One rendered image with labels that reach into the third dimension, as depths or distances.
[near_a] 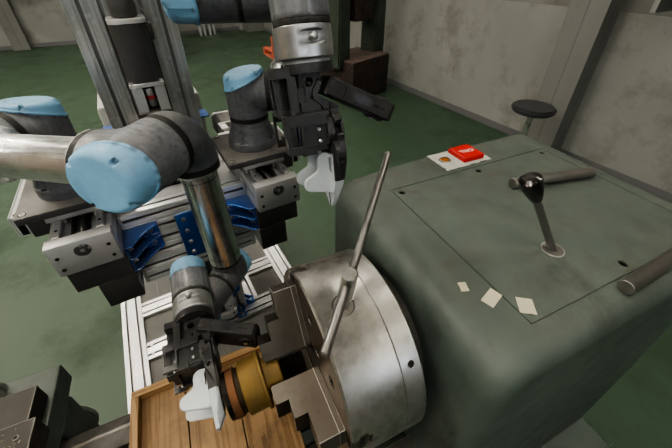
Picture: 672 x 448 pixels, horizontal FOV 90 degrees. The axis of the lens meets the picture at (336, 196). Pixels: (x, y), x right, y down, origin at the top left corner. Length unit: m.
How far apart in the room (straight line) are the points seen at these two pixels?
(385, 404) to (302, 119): 0.40
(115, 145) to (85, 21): 0.59
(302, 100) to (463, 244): 0.35
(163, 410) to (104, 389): 1.23
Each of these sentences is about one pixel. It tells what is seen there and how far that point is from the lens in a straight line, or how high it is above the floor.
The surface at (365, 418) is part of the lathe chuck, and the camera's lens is 0.54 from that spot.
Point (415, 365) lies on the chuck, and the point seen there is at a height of 1.18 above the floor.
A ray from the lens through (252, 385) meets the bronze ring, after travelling 0.60.
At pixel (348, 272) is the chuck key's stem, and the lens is 0.44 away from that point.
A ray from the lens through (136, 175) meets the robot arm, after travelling 0.58.
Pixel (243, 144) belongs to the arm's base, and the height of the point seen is 1.18.
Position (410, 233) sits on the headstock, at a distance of 0.60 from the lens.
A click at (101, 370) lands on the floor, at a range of 2.18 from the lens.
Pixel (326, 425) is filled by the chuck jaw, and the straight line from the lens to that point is 0.58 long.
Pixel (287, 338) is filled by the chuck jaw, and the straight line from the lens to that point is 0.61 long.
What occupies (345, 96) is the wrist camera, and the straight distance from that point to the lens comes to 0.47.
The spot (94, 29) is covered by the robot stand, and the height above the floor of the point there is 1.50.
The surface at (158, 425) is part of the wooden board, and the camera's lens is 0.89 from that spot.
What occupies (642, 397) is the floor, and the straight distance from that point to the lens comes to 2.29.
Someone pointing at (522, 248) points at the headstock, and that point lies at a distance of 0.64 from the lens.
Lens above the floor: 1.65
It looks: 35 degrees down
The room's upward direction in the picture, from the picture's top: straight up
